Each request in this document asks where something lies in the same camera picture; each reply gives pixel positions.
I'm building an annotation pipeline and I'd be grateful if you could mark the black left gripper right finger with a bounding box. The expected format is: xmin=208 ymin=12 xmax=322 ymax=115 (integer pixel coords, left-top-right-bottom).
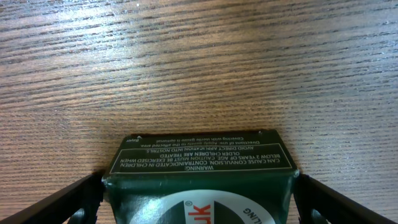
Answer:
xmin=294 ymin=174 xmax=396 ymax=224

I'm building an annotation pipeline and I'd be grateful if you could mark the dark green ointment box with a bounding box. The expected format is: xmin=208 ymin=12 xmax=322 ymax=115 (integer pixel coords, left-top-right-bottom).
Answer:
xmin=102 ymin=130 xmax=299 ymax=224

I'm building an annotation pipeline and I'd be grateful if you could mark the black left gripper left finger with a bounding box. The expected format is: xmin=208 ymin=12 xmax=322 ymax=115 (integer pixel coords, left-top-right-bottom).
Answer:
xmin=1 ymin=172 xmax=104 ymax=224

